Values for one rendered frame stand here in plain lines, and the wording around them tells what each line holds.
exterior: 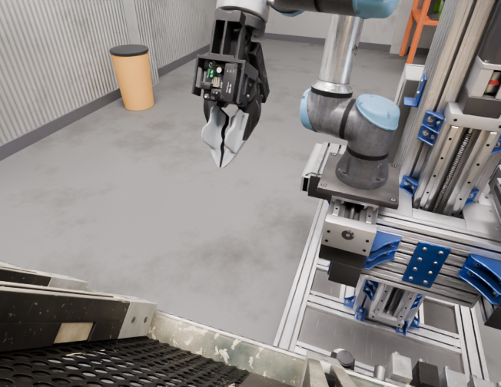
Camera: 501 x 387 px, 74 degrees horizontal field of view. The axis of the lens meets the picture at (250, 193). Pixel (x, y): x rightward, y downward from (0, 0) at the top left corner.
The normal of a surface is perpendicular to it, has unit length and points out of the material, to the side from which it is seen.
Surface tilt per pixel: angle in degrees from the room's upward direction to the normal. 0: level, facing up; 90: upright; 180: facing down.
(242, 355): 35
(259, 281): 0
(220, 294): 0
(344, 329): 0
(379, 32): 90
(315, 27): 90
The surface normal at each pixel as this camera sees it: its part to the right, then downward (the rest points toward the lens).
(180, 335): -0.15, -0.34
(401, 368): 0.02, -0.80
